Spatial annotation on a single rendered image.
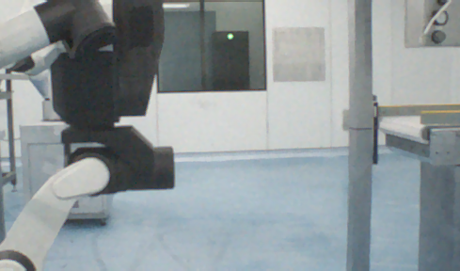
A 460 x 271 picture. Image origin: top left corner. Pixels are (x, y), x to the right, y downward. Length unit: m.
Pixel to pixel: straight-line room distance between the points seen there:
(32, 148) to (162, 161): 2.60
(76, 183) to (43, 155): 2.57
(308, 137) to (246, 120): 0.83
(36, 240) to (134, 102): 0.44
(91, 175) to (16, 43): 0.39
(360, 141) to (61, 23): 1.04
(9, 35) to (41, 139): 2.79
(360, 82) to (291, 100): 5.11
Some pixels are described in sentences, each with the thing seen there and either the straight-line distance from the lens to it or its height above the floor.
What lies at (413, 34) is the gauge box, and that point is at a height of 1.19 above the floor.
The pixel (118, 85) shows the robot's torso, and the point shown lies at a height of 1.07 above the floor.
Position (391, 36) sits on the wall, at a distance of 7.31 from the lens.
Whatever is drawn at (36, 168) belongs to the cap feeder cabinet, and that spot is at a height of 0.44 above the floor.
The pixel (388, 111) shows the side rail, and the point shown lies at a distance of 1.75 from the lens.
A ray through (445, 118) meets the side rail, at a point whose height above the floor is 0.96.
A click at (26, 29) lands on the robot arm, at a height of 1.19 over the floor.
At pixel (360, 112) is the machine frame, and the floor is 0.96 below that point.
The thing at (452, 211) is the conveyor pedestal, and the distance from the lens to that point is 1.65.
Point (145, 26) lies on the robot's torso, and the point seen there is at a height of 1.21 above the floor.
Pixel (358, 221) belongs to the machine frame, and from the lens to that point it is 1.79.
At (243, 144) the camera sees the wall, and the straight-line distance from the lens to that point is 6.73.
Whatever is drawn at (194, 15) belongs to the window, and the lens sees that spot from 6.64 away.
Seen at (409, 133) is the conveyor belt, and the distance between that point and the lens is 1.56.
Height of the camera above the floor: 1.10
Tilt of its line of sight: 4 degrees down
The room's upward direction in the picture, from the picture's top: 1 degrees counter-clockwise
